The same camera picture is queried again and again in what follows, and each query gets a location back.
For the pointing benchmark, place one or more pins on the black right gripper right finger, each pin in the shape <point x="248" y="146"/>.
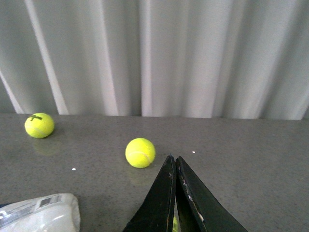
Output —
<point x="198" y="209"/>

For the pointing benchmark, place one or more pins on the Roland Garros tennis ball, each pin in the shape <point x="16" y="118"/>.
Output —
<point x="175" y="227"/>

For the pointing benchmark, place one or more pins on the white curtain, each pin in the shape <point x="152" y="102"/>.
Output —
<point x="244" y="59"/>

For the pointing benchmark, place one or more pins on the white blue tennis ball can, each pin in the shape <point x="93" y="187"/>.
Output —
<point x="52" y="213"/>

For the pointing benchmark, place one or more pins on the Wilson tennis ball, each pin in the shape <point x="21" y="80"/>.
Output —
<point x="39" y="125"/>

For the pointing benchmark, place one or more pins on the plain yellow tennis ball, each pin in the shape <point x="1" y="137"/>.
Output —
<point x="140" y="153"/>

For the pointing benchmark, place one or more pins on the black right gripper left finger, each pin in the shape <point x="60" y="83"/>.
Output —
<point x="156" y="213"/>

